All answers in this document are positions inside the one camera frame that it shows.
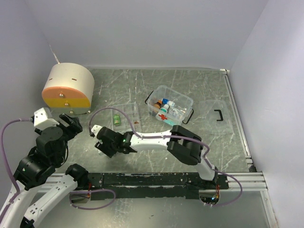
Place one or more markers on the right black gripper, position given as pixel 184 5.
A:
pixel 101 145

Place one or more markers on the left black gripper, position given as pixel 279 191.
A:
pixel 73 128

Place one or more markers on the green small sachet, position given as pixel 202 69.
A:
pixel 116 120

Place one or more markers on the white bottle green label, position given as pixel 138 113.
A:
pixel 165 108

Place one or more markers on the brown bottle orange cap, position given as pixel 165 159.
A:
pixel 158 104

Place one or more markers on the clear plastic medicine box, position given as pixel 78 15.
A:
pixel 181 101

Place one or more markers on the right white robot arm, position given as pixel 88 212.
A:
pixel 184 145

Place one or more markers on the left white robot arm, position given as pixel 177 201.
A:
pixel 49 153

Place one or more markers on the beige cylindrical drum device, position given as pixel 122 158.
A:
pixel 69 88

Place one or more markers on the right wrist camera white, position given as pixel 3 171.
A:
pixel 95 130

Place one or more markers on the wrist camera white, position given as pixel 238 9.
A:
pixel 43 119
pixel 95 130

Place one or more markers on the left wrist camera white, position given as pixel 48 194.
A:
pixel 43 119

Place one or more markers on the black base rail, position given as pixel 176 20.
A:
pixel 187 185

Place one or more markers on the clear box lid black handle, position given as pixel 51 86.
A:
pixel 215 115

